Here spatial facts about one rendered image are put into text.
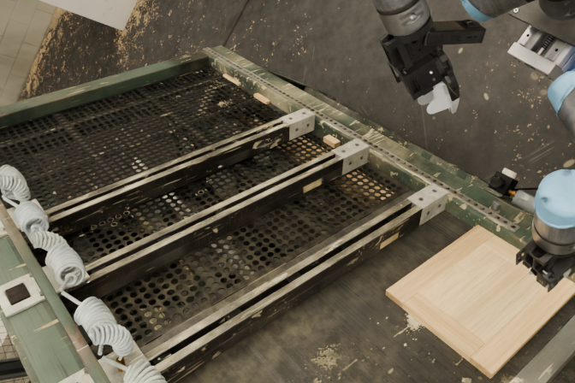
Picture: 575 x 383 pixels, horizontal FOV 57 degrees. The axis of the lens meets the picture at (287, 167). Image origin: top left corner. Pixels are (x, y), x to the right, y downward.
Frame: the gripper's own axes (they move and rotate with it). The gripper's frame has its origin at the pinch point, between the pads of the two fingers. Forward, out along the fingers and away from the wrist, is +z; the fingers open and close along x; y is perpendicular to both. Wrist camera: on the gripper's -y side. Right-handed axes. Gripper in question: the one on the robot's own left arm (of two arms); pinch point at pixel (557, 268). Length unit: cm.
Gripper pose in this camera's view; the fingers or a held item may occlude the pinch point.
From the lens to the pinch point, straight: 114.3
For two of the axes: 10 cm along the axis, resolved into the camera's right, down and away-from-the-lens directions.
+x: 5.6, 5.9, -5.9
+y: -7.6, 6.4, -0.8
